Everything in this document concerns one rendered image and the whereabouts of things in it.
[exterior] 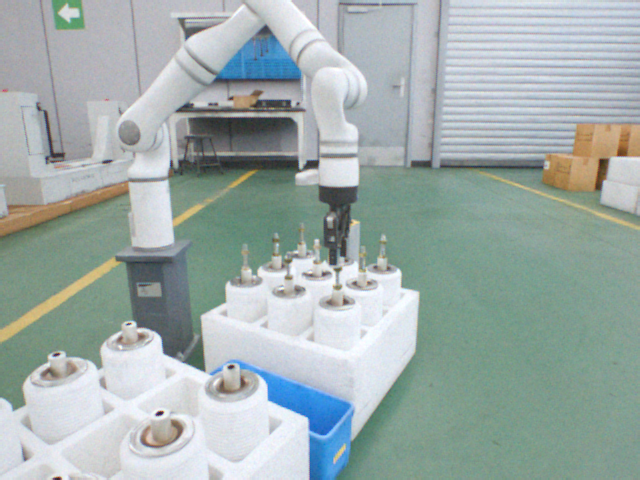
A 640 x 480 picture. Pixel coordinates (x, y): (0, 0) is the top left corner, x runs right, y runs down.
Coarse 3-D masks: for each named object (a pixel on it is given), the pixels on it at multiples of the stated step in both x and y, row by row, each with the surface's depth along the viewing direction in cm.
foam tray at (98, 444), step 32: (160, 384) 71; (192, 384) 74; (128, 416) 64; (192, 416) 76; (288, 416) 64; (32, 448) 57; (64, 448) 57; (96, 448) 61; (256, 448) 57; (288, 448) 60
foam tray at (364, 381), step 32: (224, 320) 95; (384, 320) 95; (416, 320) 112; (224, 352) 96; (256, 352) 91; (288, 352) 86; (320, 352) 82; (352, 352) 82; (384, 352) 93; (320, 384) 84; (352, 384) 80; (384, 384) 96
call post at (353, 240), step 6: (354, 228) 127; (348, 234) 125; (354, 234) 127; (348, 240) 125; (354, 240) 128; (348, 246) 126; (354, 246) 128; (348, 252) 126; (354, 252) 129; (354, 258) 130
